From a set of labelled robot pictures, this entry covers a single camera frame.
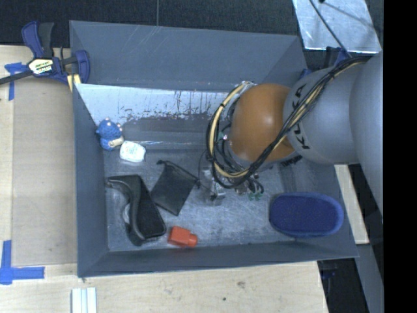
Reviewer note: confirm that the red plastic cap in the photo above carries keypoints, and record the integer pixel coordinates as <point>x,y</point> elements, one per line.
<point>180,236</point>

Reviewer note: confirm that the grey metal bin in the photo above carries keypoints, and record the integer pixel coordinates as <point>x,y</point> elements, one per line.
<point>182,60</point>

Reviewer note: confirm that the blue toy animal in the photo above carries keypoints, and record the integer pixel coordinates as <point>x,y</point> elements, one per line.
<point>107,132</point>

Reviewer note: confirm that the pale wood board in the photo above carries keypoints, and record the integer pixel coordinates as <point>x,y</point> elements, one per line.
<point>42,174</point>

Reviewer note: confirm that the small white packet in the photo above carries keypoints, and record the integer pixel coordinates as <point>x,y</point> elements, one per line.
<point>132,152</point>

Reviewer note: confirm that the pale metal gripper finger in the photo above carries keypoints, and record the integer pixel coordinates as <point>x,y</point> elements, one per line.
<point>207,174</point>
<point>217,191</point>

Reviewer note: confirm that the blue oval felt pad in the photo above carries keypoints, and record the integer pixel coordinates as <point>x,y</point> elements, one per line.
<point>306,215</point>

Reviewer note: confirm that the black flat rectangular case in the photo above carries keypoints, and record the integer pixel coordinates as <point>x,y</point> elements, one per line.
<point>151,214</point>

